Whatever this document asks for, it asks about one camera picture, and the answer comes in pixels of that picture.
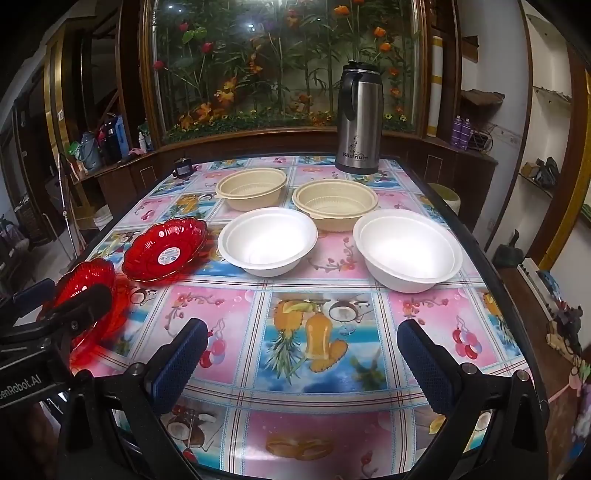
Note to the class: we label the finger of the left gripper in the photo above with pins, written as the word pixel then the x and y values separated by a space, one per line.
pixel 73 316
pixel 33 297

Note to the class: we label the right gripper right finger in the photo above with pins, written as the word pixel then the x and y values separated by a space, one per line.
pixel 435 370

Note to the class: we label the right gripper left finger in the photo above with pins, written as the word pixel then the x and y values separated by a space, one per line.
pixel 172 365

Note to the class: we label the red plate with gold text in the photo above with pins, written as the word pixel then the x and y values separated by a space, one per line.
pixel 83 276

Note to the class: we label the red plate with sticker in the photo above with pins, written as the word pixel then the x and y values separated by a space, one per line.
pixel 164 249

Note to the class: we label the white foam bowl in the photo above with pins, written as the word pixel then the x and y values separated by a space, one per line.
pixel 406 251
pixel 267 242

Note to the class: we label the beige plastic bowl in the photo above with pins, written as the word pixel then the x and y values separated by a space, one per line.
pixel 251 189
pixel 335 205

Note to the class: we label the colourful fruit pattern tablecloth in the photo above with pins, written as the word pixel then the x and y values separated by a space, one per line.
pixel 302 377

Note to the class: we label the grey kettle on counter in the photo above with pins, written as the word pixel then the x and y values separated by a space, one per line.
pixel 89 153

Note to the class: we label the blue thermos bottle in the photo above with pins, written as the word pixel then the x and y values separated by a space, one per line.
pixel 121 137

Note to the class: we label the white plastic bucket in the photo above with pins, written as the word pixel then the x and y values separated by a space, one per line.
pixel 445 198

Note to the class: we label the wooden counter cabinet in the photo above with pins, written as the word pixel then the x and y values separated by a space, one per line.
pixel 468 173

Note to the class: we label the purple bottles on shelf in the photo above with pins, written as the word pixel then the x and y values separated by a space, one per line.
pixel 461 133

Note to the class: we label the stainless steel thermos jug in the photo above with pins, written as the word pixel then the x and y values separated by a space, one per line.
pixel 360 118

